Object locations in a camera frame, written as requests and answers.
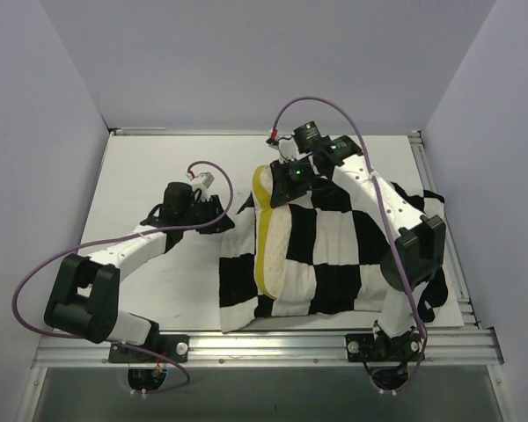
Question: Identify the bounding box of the cream quilted pillow yellow edge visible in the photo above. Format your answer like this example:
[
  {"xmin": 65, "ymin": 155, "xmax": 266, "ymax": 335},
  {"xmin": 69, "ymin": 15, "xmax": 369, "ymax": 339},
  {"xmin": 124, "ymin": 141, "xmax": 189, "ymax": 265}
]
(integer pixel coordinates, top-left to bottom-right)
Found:
[{"xmin": 252, "ymin": 165, "xmax": 292, "ymax": 299}]

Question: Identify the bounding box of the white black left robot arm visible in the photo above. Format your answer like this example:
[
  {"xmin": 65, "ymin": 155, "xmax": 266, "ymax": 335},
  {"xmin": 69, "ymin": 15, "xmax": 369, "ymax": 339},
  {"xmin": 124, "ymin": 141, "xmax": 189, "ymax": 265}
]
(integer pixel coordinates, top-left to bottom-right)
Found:
[{"xmin": 44, "ymin": 181, "xmax": 234, "ymax": 361}]

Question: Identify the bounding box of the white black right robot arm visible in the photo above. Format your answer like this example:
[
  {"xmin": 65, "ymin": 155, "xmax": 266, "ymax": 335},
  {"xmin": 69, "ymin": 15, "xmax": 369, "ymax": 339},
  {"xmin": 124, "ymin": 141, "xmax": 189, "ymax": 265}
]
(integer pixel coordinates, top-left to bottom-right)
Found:
[{"xmin": 252, "ymin": 136, "xmax": 442, "ymax": 360}]

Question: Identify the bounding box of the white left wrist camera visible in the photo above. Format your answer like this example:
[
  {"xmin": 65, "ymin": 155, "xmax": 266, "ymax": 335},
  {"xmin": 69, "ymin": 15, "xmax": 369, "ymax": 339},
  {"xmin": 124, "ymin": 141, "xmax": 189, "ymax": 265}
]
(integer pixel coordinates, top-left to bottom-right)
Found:
[{"xmin": 191, "ymin": 172, "xmax": 215, "ymax": 189}]

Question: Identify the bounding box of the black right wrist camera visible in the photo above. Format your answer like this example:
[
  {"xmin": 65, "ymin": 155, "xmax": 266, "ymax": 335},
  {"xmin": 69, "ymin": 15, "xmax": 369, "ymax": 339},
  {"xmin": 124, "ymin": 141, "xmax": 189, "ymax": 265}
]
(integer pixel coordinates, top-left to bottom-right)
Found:
[{"xmin": 293, "ymin": 121, "xmax": 322, "ymax": 154}]

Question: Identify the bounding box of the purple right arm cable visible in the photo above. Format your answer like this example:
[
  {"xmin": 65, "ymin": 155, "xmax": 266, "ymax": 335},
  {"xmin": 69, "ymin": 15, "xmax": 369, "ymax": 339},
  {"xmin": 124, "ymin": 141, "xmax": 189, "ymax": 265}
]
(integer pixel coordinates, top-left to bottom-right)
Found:
[{"xmin": 268, "ymin": 95, "xmax": 428, "ymax": 392}]

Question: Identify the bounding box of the aluminium back frame rail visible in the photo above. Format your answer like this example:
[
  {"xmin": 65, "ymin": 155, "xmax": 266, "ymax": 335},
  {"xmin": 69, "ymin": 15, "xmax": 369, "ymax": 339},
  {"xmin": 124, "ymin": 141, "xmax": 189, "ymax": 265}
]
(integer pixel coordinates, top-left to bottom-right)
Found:
[{"xmin": 110, "ymin": 127, "xmax": 167, "ymax": 136}]

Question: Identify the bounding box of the aluminium frame rail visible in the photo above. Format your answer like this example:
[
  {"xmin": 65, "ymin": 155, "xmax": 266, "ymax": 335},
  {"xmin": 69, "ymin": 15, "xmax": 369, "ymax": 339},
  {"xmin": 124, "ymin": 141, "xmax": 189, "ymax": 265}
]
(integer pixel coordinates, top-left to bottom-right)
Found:
[
  {"xmin": 110, "ymin": 127, "xmax": 167, "ymax": 136},
  {"xmin": 33, "ymin": 328, "xmax": 503, "ymax": 369}
]

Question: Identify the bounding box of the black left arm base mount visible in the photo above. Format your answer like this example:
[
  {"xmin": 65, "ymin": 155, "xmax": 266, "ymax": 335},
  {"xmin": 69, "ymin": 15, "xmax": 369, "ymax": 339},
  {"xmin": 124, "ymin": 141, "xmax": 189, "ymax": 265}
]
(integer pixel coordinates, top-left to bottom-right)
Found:
[{"xmin": 107, "ymin": 333, "xmax": 190, "ymax": 364}]

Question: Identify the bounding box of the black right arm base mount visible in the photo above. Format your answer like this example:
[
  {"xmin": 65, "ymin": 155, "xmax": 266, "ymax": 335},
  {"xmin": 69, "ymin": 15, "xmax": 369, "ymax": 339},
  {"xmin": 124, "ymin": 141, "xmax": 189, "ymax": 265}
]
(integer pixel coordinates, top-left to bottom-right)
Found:
[{"xmin": 345, "ymin": 331, "xmax": 422, "ymax": 363}]

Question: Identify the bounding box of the aluminium front frame rail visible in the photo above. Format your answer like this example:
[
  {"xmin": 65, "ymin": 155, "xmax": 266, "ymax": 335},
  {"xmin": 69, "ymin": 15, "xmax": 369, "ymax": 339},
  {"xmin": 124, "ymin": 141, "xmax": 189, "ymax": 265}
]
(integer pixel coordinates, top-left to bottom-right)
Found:
[{"xmin": 33, "ymin": 328, "xmax": 503, "ymax": 369}]

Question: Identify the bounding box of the aluminium right side rail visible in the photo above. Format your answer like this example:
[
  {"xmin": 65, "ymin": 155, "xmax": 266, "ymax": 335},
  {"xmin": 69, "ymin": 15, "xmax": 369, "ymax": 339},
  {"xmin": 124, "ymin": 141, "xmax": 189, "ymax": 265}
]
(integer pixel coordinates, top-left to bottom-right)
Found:
[{"xmin": 407, "ymin": 130, "xmax": 485, "ymax": 329}]

